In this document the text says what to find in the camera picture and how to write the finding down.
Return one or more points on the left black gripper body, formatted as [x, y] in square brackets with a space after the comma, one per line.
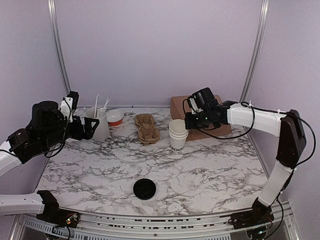
[76, 134]

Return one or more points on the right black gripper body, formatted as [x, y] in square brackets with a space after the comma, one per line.
[202, 121]

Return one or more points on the brown paper bag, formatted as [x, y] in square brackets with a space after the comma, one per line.
[178, 110]

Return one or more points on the black plastic cup lid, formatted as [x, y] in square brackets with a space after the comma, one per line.
[144, 189]

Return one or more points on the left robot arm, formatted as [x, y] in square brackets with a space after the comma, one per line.
[46, 134]

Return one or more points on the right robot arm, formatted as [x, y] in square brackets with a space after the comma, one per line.
[286, 126]

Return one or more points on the stacked white paper cups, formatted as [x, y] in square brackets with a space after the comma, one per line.
[178, 134]

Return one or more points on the orange white bowl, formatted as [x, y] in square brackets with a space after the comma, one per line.
[114, 117]

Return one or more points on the cardboard cup carrier tray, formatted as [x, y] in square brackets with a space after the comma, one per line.
[148, 133]

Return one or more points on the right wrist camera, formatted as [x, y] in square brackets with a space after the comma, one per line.
[202, 99]

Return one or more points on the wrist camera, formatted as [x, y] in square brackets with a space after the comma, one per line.
[202, 99]
[68, 104]

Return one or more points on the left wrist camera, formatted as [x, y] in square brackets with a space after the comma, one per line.
[68, 104]

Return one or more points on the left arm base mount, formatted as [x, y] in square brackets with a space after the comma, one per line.
[58, 216]

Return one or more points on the aluminium front rail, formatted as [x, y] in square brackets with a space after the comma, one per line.
[279, 224]

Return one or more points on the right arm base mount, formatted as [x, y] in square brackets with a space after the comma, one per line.
[259, 214]

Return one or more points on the left aluminium frame post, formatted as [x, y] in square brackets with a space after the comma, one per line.
[58, 45]

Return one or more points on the aluminium frame post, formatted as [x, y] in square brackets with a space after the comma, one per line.
[58, 45]
[261, 29]

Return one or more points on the right aluminium frame post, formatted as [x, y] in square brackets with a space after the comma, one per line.
[261, 29]

